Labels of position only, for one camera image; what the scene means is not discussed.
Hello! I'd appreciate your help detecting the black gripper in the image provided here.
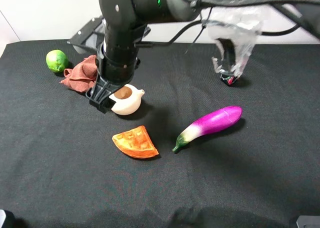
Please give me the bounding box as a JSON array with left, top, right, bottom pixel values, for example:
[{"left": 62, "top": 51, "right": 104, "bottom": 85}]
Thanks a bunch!
[{"left": 86, "top": 23, "right": 147, "bottom": 113}]

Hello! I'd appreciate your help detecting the cream ceramic teapot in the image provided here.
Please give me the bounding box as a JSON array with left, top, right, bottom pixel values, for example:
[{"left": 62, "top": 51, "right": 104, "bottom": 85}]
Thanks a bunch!
[{"left": 109, "top": 84, "right": 145, "bottom": 116}]

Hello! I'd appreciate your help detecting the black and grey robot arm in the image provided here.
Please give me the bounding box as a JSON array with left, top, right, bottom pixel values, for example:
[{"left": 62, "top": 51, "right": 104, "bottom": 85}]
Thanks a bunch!
[{"left": 86, "top": 0, "right": 320, "bottom": 113}]

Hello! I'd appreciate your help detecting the brown crumpled cloth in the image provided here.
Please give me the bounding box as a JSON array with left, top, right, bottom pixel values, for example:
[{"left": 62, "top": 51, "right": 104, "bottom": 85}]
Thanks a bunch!
[{"left": 60, "top": 55, "right": 98, "bottom": 93}]

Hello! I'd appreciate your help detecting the orange toy waffle slice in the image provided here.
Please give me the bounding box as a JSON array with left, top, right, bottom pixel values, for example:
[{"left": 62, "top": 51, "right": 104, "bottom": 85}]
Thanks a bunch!
[{"left": 112, "top": 125, "right": 159, "bottom": 159}]

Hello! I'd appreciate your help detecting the green lime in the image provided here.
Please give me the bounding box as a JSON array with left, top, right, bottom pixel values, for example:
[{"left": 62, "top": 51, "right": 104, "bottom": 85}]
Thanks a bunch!
[{"left": 45, "top": 49, "right": 69, "bottom": 73}]

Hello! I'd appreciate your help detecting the black tablecloth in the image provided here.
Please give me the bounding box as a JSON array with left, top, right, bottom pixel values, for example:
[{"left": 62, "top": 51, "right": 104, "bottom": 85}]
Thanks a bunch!
[{"left": 0, "top": 40, "right": 320, "bottom": 228}]

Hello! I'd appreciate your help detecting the purple toy eggplant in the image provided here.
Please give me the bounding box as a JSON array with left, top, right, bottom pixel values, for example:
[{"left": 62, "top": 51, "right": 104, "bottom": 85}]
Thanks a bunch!
[{"left": 172, "top": 106, "right": 243, "bottom": 153}]

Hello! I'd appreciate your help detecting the black floral tin box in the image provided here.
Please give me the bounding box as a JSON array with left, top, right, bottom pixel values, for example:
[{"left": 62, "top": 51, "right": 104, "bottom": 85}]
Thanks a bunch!
[{"left": 220, "top": 74, "right": 239, "bottom": 87}]

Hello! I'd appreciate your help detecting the clear plastic wrap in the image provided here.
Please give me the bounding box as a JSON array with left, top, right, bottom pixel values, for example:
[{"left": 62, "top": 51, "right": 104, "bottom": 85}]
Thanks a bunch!
[{"left": 203, "top": 6, "right": 263, "bottom": 78}]

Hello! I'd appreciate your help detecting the black braided cable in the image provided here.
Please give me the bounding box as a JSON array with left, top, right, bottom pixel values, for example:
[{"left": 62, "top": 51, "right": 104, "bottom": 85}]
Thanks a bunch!
[{"left": 136, "top": 0, "right": 320, "bottom": 48}]

